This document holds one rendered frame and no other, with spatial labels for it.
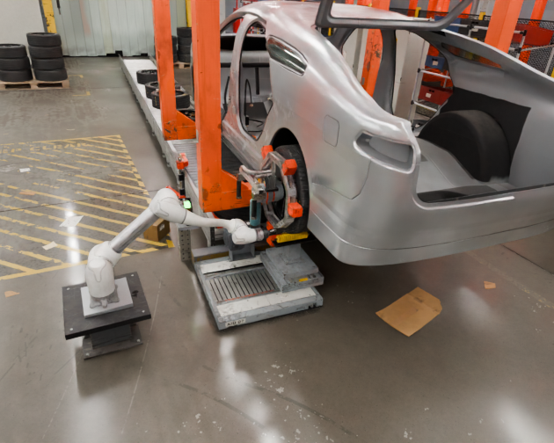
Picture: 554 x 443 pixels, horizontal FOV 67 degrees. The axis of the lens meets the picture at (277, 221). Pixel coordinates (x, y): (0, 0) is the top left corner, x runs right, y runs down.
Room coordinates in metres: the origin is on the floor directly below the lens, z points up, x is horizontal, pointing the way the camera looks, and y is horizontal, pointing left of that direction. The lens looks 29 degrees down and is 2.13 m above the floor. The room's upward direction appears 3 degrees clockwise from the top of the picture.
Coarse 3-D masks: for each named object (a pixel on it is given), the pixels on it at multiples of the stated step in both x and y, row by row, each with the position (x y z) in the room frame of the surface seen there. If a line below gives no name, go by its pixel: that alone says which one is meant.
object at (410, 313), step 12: (420, 288) 2.82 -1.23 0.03; (408, 300) 2.69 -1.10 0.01; (420, 300) 2.70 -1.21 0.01; (432, 300) 2.70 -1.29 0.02; (384, 312) 2.52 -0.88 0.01; (396, 312) 2.53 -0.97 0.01; (408, 312) 2.54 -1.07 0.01; (420, 312) 2.55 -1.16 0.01; (432, 312) 2.56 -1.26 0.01; (396, 324) 2.39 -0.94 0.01; (408, 324) 2.40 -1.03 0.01; (420, 324) 2.41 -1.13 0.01; (408, 336) 2.27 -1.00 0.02
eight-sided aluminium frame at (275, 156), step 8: (272, 152) 2.89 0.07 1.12; (264, 160) 2.98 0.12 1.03; (280, 160) 2.74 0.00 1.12; (264, 168) 3.02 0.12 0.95; (280, 168) 2.69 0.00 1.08; (288, 176) 2.66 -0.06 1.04; (288, 192) 2.56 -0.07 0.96; (288, 200) 2.56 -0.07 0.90; (264, 208) 2.94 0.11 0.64; (272, 208) 2.93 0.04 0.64; (272, 216) 2.88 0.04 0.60; (288, 216) 2.56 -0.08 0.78; (272, 224) 2.78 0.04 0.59; (280, 224) 2.65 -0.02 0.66; (288, 224) 2.63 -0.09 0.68
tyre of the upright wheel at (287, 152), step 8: (296, 144) 2.96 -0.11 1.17; (280, 152) 2.92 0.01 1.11; (288, 152) 2.79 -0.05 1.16; (296, 152) 2.79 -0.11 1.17; (296, 160) 2.70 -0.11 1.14; (304, 168) 2.67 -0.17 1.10; (296, 176) 2.64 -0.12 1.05; (304, 176) 2.62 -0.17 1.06; (296, 184) 2.63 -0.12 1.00; (304, 184) 2.59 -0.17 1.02; (304, 192) 2.56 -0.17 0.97; (304, 200) 2.55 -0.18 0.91; (304, 208) 2.55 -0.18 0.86; (304, 216) 2.55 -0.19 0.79; (296, 224) 2.59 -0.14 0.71; (304, 224) 2.58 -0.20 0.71; (288, 232) 2.69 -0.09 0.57; (296, 232) 2.64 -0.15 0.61
